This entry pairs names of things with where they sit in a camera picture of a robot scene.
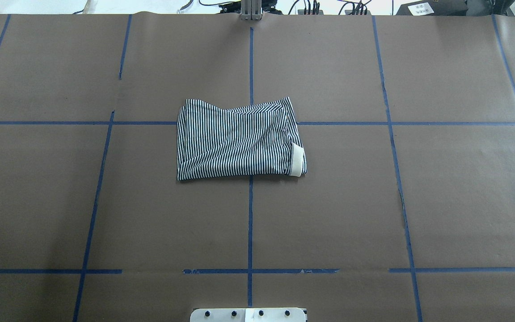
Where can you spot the white pedestal column base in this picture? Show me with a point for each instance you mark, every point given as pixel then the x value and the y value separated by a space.
pixel 274 314

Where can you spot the black box white label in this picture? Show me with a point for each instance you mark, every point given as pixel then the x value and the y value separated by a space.
pixel 433 8

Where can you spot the aluminium frame post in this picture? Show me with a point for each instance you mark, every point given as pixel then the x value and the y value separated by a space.
pixel 251 10

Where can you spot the striped polo shirt white collar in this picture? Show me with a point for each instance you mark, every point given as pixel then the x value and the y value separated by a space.
pixel 249 140

